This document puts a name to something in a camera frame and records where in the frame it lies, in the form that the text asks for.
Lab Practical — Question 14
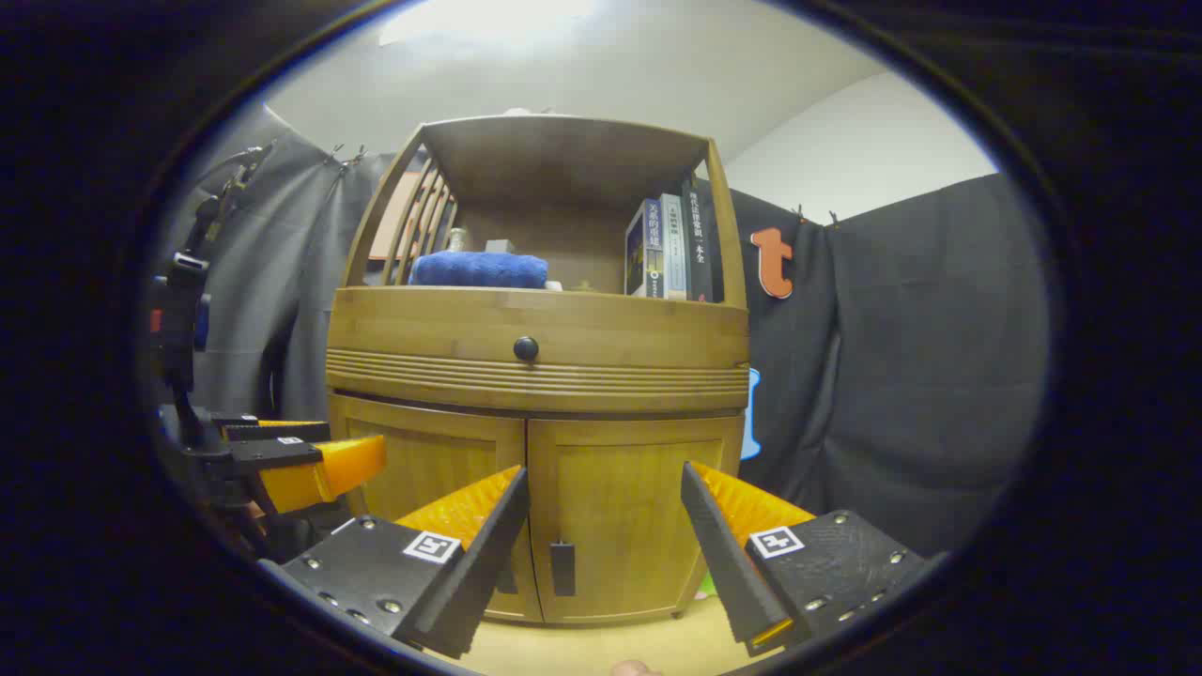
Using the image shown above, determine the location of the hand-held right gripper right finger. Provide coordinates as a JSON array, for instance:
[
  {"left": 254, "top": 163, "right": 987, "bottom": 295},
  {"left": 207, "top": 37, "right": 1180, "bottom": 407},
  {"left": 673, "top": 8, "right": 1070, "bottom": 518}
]
[{"left": 681, "top": 460, "right": 949, "bottom": 658}]

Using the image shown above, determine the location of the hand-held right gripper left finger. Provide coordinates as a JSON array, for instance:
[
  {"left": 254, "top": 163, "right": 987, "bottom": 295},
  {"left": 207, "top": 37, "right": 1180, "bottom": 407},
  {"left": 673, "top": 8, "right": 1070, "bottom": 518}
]
[{"left": 258, "top": 465, "right": 532, "bottom": 660}]

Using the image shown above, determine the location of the wooden cabinet door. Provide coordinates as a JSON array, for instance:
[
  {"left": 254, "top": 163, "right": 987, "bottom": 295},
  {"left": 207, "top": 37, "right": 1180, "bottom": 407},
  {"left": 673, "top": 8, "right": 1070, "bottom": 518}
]
[
  {"left": 329, "top": 394, "right": 544, "bottom": 622},
  {"left": 526, "top": 418, "right": 745, "bottom": 625}
]

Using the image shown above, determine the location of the wooden double-door shoe cabinet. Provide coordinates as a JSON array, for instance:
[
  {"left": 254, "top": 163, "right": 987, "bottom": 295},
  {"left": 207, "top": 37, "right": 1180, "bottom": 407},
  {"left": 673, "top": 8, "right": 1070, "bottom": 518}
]
[{"left": 324, "top": 115, "right": 752, "bottom": 625}]

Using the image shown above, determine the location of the wooden cabinet drawer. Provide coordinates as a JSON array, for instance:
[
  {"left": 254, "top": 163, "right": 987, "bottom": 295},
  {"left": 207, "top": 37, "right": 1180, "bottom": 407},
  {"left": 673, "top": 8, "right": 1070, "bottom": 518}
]
[{"left": 326, "top": 286, "right": 750, "bottom": 414}]

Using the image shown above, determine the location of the blue folded towel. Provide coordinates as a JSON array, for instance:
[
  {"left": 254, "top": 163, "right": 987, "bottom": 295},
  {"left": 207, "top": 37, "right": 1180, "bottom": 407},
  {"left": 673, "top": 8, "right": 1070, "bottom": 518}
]
[{"left": 409, "top": 251, "right": 549, "bottom": 289}]

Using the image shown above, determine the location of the black backdrop cloth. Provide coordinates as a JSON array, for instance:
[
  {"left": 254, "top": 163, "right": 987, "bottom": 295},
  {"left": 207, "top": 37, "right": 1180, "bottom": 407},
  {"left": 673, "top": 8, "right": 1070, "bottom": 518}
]
[{"left": 155, "top": 103, "right": 1053, "bottom": 560}]

